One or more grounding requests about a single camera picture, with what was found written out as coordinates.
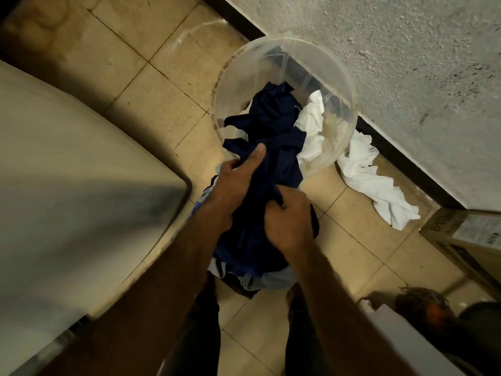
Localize person's dark trousers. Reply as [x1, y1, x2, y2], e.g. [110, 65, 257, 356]
[164, 272, 333, 376]

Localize white washing machine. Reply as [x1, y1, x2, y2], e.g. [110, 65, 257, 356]
[0, 60, 193, 376]

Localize person's right hand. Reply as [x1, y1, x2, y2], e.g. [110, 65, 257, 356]
[264, 185, 314, 253]

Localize light blue garment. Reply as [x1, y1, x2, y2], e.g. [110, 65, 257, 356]
[189, 174, 300, 292]

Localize white garment in basket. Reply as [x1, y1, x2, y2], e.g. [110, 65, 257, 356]
[294, 90, 326, 162]

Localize white crumpled cloth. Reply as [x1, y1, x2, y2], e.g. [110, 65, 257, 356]
[337, 130, 421, 231]

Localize person's right forearm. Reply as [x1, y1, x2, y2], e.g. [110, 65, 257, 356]
[284, 240, 417, 376]

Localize brown cardboard box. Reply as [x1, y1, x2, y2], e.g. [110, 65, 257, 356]
[420, 208, 501, 300]

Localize clear plastic laundry basket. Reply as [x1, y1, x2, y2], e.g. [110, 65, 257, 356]
[212, 34, 359, 179]

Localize person's left hand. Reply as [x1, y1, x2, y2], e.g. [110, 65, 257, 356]
[207, 143, 267, 232]

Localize person's left forearm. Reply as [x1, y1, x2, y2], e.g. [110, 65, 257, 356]
[37, 207, 233, 376]

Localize dark tangled bundle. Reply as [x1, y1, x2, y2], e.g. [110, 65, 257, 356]
[395, 286, 501, 376]

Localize dark navy blue garment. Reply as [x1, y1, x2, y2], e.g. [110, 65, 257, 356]
[212, 81, 320, 277]

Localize white box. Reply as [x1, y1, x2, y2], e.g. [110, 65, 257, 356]
[358, 299, 464, 376]

